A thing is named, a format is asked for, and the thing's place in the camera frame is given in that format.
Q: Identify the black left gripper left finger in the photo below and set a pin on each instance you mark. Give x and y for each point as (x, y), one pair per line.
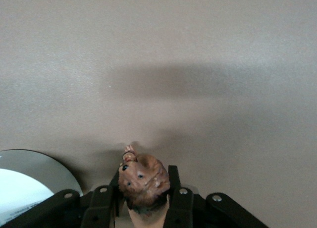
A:
(99, 208)

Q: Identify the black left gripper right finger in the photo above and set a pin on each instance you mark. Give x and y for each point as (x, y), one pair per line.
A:
(184, 208)

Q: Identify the brown lion statue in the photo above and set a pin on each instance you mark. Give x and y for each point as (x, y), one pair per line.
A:
(146, 178)

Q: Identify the white round desk lamp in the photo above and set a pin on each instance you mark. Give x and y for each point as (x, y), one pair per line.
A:
(24, 183)

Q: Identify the brown table cover sheet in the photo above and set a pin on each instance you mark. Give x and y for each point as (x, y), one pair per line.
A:
(158, 39)

